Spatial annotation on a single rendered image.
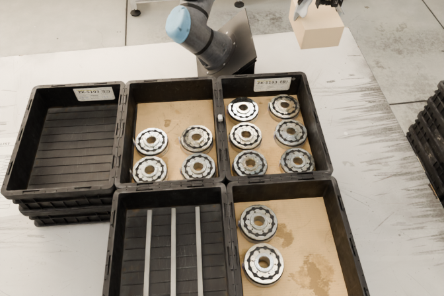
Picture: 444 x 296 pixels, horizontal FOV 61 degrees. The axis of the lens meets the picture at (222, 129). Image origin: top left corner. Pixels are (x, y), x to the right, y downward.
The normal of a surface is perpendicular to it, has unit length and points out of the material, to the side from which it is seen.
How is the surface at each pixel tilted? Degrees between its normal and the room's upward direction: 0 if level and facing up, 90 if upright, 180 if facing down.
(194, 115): 0
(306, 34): 90
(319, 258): 0
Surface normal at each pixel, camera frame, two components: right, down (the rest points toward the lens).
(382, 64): 0.00, -0.60
